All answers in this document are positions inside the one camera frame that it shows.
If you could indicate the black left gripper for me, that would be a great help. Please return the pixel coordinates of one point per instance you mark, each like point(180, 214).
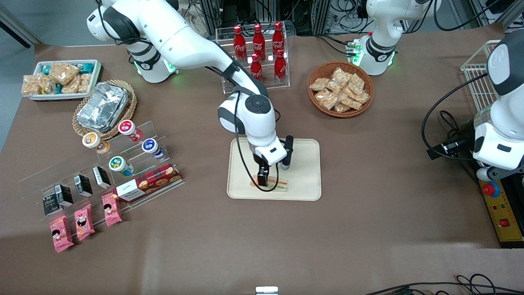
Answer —
point(466, 135)

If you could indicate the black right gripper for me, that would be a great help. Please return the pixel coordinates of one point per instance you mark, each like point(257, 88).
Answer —
point(260, 168)

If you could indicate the triangular sandwich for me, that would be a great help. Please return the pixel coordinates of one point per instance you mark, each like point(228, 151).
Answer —
point(280, 186)

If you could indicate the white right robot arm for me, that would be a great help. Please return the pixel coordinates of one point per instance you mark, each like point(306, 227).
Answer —
point(184, 41)

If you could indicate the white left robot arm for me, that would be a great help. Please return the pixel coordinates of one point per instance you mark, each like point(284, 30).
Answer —
point(380, 41)

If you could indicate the beige rectangular serving tray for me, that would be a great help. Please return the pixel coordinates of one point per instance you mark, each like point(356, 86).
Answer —
point(305, 180)

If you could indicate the yellow emergency stop box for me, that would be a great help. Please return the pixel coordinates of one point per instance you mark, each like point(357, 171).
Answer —
point(505, 221)

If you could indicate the clear acrylic bottle rack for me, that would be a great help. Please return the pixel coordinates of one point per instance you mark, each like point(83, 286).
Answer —
point(282, 84)

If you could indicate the clear-wrapped rice cracker pack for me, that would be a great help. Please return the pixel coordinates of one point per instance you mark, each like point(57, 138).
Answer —
point(319, 84)
point(351, 101)
point(335, 87)
point(356, 83)
point(362, 97)
point(339, 75)
point(327, 99)
point(342, 108)

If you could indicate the clear acrylic stepped shelf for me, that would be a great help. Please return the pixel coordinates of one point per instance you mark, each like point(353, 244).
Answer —
point(163, 188)

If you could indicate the red cola bottle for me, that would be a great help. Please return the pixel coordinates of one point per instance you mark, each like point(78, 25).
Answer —
point(258, 41)
point(256, 69)
point(278, 39)
point(280, 69)
point(240, 41)

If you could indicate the red plaid cookie box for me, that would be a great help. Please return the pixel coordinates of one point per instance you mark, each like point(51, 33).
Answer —
point(151, 182)

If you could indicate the blue lid yogurt cup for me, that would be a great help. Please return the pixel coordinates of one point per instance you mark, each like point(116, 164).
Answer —
point(150, 146)

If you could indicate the round brown wicker basket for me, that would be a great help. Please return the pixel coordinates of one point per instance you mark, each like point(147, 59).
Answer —
point(319, 69)

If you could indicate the red lid yogurt cup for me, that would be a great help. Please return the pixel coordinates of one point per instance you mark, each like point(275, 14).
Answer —
point(127, 127)

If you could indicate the green lid yogurt cup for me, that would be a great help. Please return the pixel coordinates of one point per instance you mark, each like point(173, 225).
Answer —
point(117, 164)

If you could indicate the oval light wicker basket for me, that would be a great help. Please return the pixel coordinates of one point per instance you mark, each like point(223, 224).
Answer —
point(131, 106)

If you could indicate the pink cartoon snack packet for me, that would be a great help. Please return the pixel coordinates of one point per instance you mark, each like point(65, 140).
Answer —
point(84, 222)
point(61, 233)
point(111, 209)

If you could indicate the small black drink carton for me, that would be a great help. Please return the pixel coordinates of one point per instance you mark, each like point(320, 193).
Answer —
point(101, 177)
point(64, 196)
point(83, 185)

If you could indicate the crumpled beige cloth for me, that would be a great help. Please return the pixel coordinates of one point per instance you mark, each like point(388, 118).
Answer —
point(196, 24)

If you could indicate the aluminium equipment rack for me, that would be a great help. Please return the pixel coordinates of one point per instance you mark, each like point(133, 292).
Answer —
point(303, 12)

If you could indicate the orange lid yogurt cup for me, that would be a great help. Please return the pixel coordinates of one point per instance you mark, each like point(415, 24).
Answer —
point(92, 140)

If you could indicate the silver foil lidded container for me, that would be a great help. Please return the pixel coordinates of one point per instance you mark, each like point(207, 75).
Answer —
point(102, 106)

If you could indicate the white rectangular plastic bin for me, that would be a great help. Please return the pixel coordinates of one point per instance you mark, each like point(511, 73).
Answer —
point(96, 76)

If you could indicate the clear-wrapped grain bar pack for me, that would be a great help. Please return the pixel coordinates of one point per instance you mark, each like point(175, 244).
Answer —
point(84, 82)
point(72, 86)
point(32, 85)
point(47, 84)
point(63, 73)

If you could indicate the teal snack packet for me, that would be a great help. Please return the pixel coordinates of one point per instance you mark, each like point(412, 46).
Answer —
point(86, 66)
point(45, 69)

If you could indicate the black snack box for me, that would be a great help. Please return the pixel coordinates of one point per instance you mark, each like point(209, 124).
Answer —
point(51, 205)

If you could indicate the grey metal beam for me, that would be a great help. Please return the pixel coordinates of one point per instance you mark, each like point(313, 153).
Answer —
point(16, 26)

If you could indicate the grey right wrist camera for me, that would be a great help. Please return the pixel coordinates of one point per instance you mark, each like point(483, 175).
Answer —
point(288, 151)

